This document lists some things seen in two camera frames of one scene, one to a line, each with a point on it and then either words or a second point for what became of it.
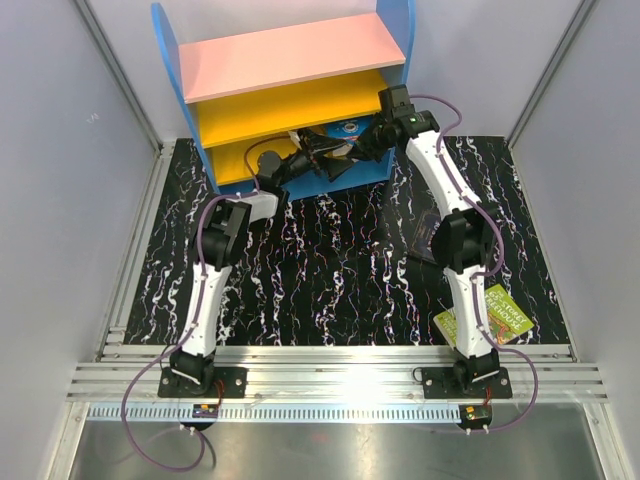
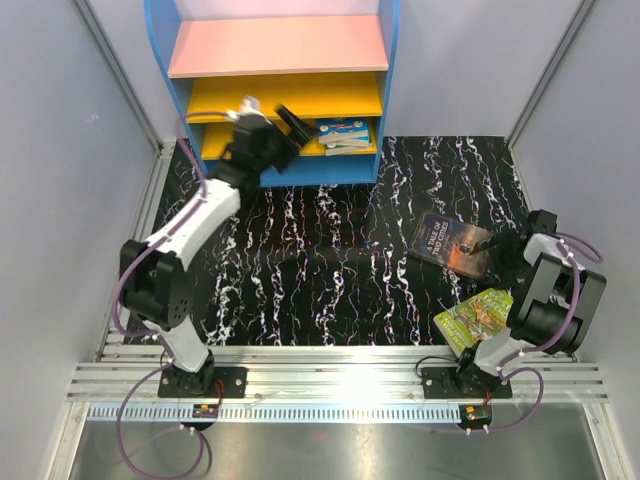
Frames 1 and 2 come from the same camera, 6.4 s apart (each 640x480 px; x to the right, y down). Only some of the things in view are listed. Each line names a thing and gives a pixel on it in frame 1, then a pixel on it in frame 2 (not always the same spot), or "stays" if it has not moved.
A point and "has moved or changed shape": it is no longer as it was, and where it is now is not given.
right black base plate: (466, 382) stays
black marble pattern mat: (336, 268) stays
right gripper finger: (354, 155) -> (486, 244)
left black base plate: (201, 382) stays
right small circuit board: (475, 415) stays
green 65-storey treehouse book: (505, 319) stays
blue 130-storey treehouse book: (349, 130) has moved or changed shape
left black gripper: (319, 147) -> (300, 133)
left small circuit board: (205, 410) stays
